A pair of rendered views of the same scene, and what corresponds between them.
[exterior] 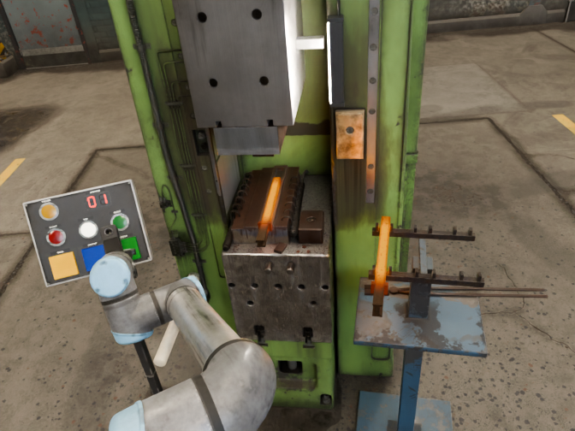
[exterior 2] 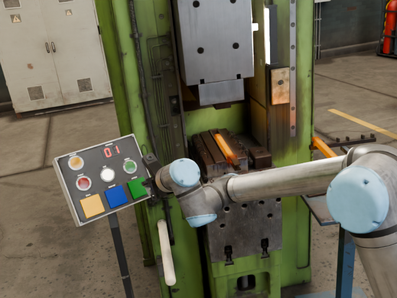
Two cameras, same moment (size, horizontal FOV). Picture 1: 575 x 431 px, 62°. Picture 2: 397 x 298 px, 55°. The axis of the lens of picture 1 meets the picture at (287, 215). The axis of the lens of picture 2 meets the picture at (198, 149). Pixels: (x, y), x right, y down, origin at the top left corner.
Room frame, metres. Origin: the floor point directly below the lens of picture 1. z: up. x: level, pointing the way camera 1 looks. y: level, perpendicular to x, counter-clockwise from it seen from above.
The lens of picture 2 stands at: (-0.14, 0.71, 1.75)
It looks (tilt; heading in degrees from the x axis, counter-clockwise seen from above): 23 degrees down; 343
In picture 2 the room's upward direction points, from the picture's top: 6 degrees counter-clockwise
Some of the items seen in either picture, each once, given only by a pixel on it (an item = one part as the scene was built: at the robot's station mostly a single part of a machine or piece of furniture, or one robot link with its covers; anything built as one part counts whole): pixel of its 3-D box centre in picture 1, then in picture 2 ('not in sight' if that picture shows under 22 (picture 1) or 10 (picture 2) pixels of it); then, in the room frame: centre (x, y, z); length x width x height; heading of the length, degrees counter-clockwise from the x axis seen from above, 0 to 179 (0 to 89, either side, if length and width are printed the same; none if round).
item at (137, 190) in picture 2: (127, 250); (137, 188); (1.27, 0.54, 1.01); 0.07 x 0.05 x 0.07; 105
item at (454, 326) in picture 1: (417, 313); (350, 200); (1.10, -0.40, 0.76); 0.40 x 0.30 x 0.02; 76
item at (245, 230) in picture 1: (269, 201); (217, 149); (1.56, 0.07, 0.96); 0.42 x 0.20 x 0.09; 170
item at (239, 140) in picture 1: (257, 114); (211, 81); (1.56, 0.07, 1.32); 0.42 x 0.20 x 0.10; 170
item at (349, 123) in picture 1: (350, 134); (279, 86); (1.43, -0.23, 1.27); 0.09 x 0.02 x 0.17; 80
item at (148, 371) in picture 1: (133, 327); (124, 271); (1.37, 0.66, 0.54); 0.04 x 0.04 x 1.08; 80
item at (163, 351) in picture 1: (178, 316); (166, 250); (1.33, 0.46, 0.62); 0.44 x 0.05 x 0.05; 170
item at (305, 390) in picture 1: (295, 327); (235, 258); (1.56, 0.01, 0.23); 0.55 x 0.37 x 0.47; 170
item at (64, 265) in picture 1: (64, 265); (92, 206); (1.22, 0.73, 1.01); 0.07 x 0.05 x 0.07; 105
